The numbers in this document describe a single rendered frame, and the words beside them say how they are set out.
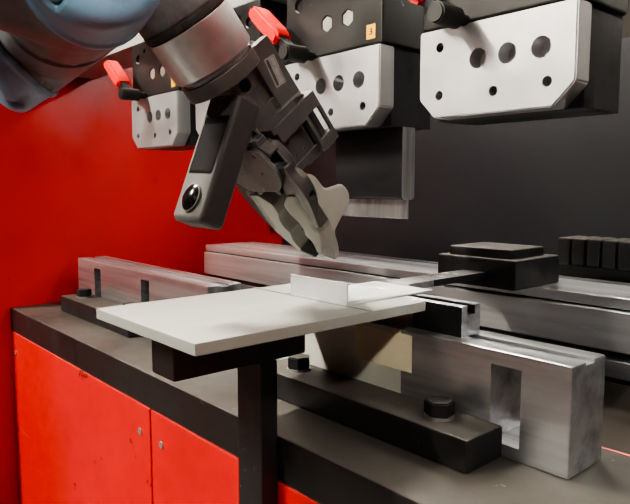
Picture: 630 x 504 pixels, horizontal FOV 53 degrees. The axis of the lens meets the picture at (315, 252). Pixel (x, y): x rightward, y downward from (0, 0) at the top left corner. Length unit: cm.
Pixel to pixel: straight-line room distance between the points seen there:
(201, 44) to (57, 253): 95
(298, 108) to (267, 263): 71
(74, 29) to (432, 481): 42
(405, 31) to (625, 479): 46
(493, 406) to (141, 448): 49
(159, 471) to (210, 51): 55
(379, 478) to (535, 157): 74
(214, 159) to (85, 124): 92
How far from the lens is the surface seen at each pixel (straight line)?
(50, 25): 36
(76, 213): 143
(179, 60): 54
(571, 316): 85
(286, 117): 57
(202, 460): 77
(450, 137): 127
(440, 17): 56
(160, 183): 151
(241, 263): 132
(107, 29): 35
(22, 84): 49
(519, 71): 55
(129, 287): 117
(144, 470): 92
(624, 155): 110
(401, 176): 67
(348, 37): 69
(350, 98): 67
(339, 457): 59
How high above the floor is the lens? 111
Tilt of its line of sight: 6 degrees down
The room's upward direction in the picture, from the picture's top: straight up
